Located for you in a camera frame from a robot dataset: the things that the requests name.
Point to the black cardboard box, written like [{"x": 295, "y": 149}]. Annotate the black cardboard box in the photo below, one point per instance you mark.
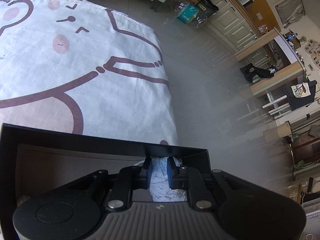
[{"x": 34, "y": 161}]

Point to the light blue yarn bundle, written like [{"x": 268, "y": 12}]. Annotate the light blue yarn bundle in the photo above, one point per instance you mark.
[{"x": 159, "y": 190}]

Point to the large clear water bottle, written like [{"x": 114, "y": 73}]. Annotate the large clear water bottle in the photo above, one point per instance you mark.
[{"x": 190, "y": 15}]

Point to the black bin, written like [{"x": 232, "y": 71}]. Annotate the black bin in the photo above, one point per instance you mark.
[{"x": 207, "y": 7}]

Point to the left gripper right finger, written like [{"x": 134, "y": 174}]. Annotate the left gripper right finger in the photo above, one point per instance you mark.
[{"x": 190, "y": 180}]

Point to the cream kitchen cabinets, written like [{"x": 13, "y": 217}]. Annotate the cream kitchen cabinets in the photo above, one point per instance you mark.
[{"x": 232, "y": 25}]

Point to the black shoes on floor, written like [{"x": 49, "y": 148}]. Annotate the black shoes on floor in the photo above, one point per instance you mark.
[{"x": 250, "y": 71}]

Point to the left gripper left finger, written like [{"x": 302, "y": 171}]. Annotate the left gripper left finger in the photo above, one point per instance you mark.
[{"x": 128, "y": 180}]

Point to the wooden counter post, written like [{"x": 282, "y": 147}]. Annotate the wooden counter post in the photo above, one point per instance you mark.
[{"x": 272, "y": 50}]

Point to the black printed t-shirt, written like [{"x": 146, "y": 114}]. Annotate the black printed t-shirt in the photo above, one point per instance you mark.
[{"x": 301, "y": 94}]

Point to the cartoon bear bed sheet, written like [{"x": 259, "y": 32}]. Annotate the cartoon bear bed sheet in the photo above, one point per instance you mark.
[{"x": 77, "y": 67}]

